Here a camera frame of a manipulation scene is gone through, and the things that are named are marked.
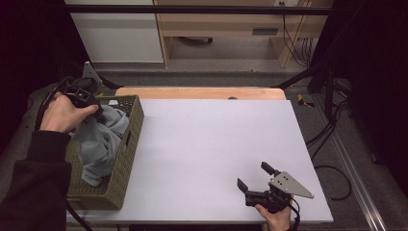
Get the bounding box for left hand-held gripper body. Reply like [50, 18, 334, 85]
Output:
[64, 61, 104, 112]

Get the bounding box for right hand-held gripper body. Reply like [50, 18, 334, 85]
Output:
[244, 170, 315, 215]

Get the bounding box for grey cloth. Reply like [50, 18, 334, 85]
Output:
[70, 104, 130, 188]

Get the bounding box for olive woven basket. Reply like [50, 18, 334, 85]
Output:
[64, 93, 145, 212]

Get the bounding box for person's left hand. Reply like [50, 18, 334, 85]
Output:
[39, 91, 99, 135]

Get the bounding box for person's right hand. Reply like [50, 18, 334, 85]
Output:
[255, 203, 293, 231]

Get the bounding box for white cabinet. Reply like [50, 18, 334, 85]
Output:
[64, 0, 165, 64]

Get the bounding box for yellow and black tool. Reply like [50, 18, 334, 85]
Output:
[296, 93, 316, 109]

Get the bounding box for black metal stand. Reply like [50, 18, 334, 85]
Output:
[274, 61, 336, 121]

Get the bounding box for black metal crossbar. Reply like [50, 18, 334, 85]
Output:
[64, 4, 332, 16]

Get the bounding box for wooden desk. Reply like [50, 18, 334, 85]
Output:
[153, 0, 329, 69]

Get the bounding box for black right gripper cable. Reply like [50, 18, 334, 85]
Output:
[288, 196, 302, 231]

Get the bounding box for black floor cable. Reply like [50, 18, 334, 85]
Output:
[305, 99, 353, 202]

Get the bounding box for aluminium floor rail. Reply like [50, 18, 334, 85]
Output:
[311, 91, 390, 231]

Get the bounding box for black hanging cables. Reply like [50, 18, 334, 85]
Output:
[281, 13, 314, 68]

